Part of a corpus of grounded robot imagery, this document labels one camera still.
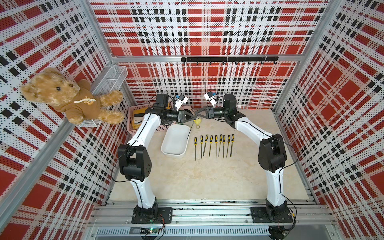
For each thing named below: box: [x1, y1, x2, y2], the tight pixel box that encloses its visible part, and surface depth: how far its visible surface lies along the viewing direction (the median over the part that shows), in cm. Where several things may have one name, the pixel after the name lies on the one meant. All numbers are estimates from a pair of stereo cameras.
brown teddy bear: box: [21, 68, 125, 126], surface depth 54 cm
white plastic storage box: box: [161, 124, 191, 156], surface depth 103 cm
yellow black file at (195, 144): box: [194, 137, 198, 161], surface depth 103 cm
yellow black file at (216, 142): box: [215, 135, 218, 159], surface depth 105 cm
